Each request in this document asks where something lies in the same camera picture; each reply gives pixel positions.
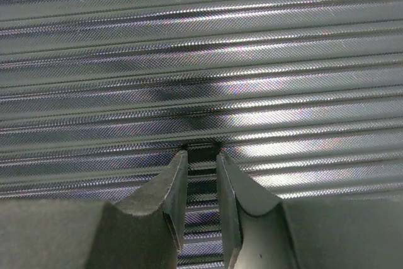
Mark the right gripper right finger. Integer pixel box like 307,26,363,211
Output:
216,152,402,268

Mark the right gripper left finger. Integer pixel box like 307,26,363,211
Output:
1,151,188,268

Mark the black hard-shell suitcase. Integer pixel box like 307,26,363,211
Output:
1,0,402,268

